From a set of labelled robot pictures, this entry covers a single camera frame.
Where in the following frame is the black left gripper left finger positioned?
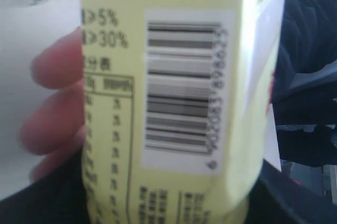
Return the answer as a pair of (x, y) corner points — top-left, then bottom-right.
(1, 151), (90, 224)

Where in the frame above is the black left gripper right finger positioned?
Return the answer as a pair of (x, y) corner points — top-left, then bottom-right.
(245, 160), (336, 224)

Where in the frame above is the yellow bottle red cap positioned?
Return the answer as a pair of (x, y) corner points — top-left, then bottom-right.
(81, 0), (284, 223)

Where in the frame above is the person's open hand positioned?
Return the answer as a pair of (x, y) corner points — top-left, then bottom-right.
(19, 28), (85, 182)

